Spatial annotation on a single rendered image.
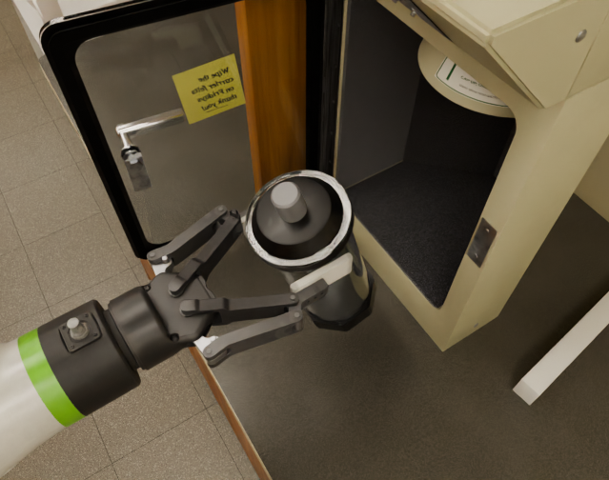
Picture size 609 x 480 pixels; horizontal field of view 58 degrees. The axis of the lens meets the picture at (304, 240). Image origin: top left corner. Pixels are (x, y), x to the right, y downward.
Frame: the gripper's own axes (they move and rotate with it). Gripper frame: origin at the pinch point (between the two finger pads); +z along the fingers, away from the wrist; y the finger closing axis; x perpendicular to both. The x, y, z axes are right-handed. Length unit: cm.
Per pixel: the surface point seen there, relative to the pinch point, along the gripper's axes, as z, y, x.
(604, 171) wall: 59, -2, 25
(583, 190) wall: 59, -1, 31
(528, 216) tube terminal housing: 20.9, -11.1, -0.9
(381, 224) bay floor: 19.1, 8.3, 21.3
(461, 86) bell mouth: 19.6, 0.7, -10.6
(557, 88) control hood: 15.4, -11.0, -20.5
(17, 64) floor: -16, 236, 123
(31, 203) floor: -36, 146, 122
